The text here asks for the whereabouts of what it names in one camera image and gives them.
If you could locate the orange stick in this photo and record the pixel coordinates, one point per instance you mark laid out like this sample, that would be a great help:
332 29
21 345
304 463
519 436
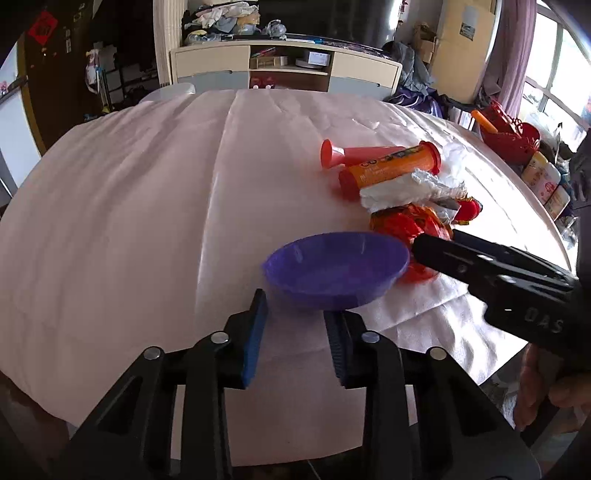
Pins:
482 117

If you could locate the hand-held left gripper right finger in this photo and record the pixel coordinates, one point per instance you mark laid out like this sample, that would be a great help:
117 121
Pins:
334 341

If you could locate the red foil snack wrapper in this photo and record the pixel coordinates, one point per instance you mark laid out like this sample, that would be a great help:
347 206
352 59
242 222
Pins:
401 226

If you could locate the person's right hand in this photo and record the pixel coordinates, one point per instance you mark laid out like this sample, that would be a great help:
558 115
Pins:
531 374

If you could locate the pile of clothes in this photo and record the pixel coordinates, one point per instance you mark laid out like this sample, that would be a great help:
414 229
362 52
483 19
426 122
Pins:
221 18

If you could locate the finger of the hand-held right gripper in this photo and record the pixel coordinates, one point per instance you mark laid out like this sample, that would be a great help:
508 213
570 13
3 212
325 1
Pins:
508 254
438 256

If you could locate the red plastic basket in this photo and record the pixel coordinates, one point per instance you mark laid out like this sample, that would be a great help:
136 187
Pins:
508 143

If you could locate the window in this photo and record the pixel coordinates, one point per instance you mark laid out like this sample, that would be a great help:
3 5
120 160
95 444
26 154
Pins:
563 69

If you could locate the purple plastic bowl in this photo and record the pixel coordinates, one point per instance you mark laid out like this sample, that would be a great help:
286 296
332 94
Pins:
332 267

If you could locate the dark grey cloth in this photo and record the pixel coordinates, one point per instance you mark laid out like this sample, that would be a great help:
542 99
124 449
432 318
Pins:
581 170

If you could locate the beige cabinet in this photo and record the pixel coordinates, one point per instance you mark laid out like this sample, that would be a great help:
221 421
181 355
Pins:
212 60

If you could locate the dark wooden door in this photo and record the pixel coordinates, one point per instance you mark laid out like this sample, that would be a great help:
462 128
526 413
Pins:
69 78

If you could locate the orange tube can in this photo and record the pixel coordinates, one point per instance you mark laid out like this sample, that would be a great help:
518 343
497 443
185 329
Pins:
383 170

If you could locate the black television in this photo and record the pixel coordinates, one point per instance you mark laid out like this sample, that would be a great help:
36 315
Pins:
332 18

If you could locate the large cardboard box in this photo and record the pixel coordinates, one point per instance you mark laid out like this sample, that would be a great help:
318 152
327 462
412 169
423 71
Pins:
461 55

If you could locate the blue cloth pile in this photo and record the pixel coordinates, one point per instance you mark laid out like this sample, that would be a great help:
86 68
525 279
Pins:
415 92

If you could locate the red door decoration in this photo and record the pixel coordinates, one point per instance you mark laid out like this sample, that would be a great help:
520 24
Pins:
42 30

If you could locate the clear plastic bag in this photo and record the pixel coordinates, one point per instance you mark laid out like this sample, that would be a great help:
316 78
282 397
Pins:
452 159

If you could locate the small open cardboard box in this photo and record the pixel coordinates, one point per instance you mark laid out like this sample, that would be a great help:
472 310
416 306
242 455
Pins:
425 44

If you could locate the white plastic bag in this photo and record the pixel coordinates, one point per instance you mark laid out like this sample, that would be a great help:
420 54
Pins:
392 191

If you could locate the purple curtain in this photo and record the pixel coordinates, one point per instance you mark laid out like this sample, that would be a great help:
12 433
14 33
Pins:
517 55

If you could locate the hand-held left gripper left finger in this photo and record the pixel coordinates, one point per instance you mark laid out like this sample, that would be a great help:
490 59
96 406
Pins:
256 332

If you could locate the pink tablecloth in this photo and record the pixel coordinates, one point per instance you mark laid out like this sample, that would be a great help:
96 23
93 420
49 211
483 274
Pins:
138 207

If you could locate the red plastic horn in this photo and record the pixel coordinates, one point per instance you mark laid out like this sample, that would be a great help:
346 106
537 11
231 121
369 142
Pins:
330 154

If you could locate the small red wrapper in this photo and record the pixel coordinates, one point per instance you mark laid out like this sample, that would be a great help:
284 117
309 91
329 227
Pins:
471 210

